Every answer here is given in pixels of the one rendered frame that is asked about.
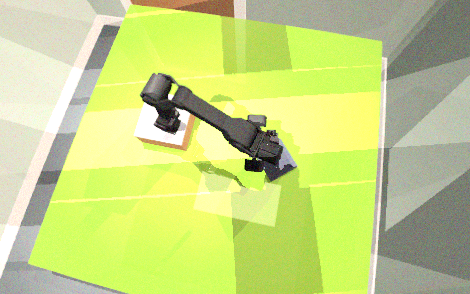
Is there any grey flat panel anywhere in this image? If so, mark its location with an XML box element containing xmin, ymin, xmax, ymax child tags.
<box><xmin>264</xmin><ymin>138</ymin><xmax>298</xmax><ymax>181</ymax></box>

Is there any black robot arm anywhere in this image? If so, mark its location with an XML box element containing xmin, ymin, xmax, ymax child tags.
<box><xmin>140</xmin><ymin>73</ymin><xmax>283</xmax><ymax>165</ymax></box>

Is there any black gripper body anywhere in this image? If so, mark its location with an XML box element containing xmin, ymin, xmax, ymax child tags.
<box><xmin>244</xmin><ymin>114</ymin><xmax>267</xmax><ymax>172</ymax></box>

